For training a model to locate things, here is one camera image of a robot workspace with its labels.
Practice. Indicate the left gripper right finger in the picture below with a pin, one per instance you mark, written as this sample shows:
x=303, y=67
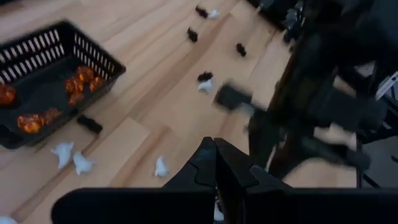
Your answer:
x=295, y=205

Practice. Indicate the black slotted plastic basket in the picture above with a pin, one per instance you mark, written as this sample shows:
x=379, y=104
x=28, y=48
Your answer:
x=46, y=93

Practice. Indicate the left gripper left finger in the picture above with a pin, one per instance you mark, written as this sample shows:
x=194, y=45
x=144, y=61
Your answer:
x=140, y=205

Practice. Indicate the white ghost figurine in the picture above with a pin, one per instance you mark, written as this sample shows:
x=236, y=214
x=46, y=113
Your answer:
x=205, y=86
x=63, y=152
x=247, y=109
x=161, y=167
x=6, y=220
x=213, y=14
x=82, y=162

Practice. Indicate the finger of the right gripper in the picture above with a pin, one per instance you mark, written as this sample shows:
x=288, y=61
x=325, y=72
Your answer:
x=233, y=97

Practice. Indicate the orange pumpkin figurine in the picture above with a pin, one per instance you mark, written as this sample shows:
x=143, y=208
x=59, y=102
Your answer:
x=74, y=85
x=96, y=83
x=6, y=93
x=31, y=123
x=84, y=73

